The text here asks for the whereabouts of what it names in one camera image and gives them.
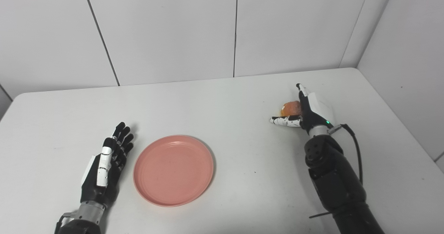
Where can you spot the pink round plate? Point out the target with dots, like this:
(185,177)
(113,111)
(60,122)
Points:
(173,170)

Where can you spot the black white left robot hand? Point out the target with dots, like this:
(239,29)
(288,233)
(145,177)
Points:
(92,189)

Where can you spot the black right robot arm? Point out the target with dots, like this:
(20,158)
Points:
(333,182)

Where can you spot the orange cream puff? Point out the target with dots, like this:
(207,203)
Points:
(291,108)

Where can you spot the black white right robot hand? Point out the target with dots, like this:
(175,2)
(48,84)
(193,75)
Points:
(312,119)

